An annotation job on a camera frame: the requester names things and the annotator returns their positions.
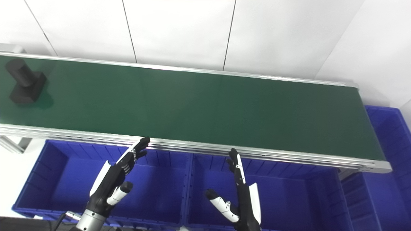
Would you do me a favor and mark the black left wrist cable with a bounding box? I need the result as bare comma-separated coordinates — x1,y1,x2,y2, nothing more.
53,211,81,231

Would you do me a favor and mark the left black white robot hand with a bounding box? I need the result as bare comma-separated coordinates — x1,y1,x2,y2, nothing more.
87,136,151,216

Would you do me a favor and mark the aluminium conveyor leg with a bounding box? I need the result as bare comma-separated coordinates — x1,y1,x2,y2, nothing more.
0,135,32,154

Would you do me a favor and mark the blue plastic bin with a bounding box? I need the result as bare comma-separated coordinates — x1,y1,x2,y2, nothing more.
185,153,354,231
340,105,411,231
12,139,193,227

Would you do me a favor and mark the green conveyor belt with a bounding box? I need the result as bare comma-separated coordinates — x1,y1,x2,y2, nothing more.
0,55,386,161
0,51,393,174

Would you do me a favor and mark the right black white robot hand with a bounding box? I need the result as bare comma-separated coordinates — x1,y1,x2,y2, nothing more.
205,148,262,231

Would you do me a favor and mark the black cylinder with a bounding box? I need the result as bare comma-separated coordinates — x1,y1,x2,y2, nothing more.
5,58,48,105

